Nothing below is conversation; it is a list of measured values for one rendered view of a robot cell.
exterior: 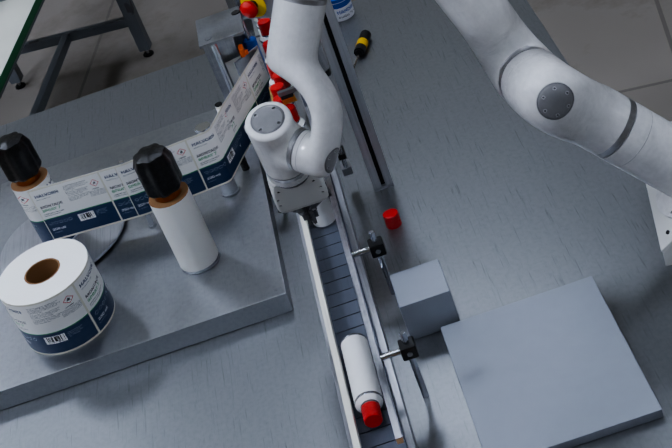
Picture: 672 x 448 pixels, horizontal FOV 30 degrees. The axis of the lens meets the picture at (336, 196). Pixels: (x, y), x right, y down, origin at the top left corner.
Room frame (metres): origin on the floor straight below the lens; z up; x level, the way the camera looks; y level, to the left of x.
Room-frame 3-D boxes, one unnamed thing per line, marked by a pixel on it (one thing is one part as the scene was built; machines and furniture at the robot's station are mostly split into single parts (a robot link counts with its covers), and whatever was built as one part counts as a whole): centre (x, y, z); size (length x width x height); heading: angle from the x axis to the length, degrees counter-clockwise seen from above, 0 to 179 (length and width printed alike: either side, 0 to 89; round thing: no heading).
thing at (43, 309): (2.15, 0.62, 0.95); 0.20 x 0.20 x 0.14
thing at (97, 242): (2.46, 0.63, 0.89); 0.31 x 0.31 x 0.01
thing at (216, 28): (2.68, 0.11, 1.14); 0.14 x 0.11 x 0.01; 177
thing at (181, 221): (2.19, 0.32, 1.03); 0.09 x 0.09 x 0.30
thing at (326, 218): (2.16, 0.04, 0.98); 0.05 x 0.05 x 0.20
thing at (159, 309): (2.40, 0.48, 0.86); 0.80 x 0.67 x 0.05; 177
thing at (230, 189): (2.40, 0.22, 0.97); 0.05 x 0.05 x 0.19
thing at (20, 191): (2.46, 0.63, 1.04); 0.09 x 0.09 x 0.29
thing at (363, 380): (1.63, 0.07, 0.91); 0.20 x 0.05 x 0.05; 177
